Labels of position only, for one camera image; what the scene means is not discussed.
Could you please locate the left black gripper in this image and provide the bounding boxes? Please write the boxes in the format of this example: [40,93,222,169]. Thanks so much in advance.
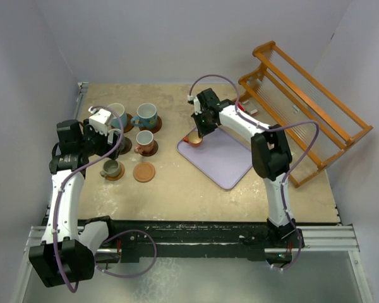
[78,119,123,160]

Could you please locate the orange copper cup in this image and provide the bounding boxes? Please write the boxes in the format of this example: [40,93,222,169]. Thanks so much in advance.
[183,131,203,148]

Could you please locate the large light blue cup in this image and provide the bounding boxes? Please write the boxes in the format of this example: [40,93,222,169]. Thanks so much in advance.
[108,103,128,129]

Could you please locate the grey green cup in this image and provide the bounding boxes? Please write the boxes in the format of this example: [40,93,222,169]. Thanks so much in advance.
[100,160,122,177]

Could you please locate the grey blue cup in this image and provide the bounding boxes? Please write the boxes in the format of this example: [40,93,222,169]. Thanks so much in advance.
[120,137,131,154]

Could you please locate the dark walnut coaster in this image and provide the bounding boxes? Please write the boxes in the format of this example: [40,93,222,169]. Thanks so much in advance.
[135,140,159,157]
[118,137,132,155]

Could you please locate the light orange wooden coaster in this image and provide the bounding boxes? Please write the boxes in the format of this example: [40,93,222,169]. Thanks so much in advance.
[133,162,155,182]
[105,162,126,181]

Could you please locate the reddish wooden coaster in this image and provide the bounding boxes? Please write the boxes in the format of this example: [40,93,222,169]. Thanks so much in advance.
[123,113,133,133]
[139,116,162,134]

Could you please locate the pink red cup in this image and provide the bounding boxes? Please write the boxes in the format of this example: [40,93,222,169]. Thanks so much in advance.
[134,130,154,154]

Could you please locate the blue cup with pattern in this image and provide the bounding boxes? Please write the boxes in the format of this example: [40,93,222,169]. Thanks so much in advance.
[131,103,158,129]

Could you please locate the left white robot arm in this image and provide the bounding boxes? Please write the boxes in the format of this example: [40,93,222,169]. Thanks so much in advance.
[28,116,123,293]

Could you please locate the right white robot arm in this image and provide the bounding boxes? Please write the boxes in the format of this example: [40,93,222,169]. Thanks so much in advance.
[187,88,296,247]

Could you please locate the lilac serving tray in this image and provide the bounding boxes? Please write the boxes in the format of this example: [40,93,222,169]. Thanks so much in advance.
[176,128,252,190]

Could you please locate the orange wooden rack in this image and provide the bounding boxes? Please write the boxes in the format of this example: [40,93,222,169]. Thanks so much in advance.
[239,41,373,187]

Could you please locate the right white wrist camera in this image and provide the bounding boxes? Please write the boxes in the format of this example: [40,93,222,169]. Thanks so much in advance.
[187,95,202,115]

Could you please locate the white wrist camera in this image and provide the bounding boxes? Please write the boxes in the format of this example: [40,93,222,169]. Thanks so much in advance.
[88,107,113,135]
[187,95,202,115]

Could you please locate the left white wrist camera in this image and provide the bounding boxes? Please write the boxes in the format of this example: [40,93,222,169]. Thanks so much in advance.
[88,107,113,135]

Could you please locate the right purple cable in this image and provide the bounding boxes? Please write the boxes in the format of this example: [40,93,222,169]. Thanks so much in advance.
[188,74,320,272]

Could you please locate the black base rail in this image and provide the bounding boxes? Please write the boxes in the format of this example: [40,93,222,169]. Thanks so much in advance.
[98,216,304,264]

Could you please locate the aluminium frame profile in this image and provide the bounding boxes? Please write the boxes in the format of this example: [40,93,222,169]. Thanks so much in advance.
[24,226,360,252]

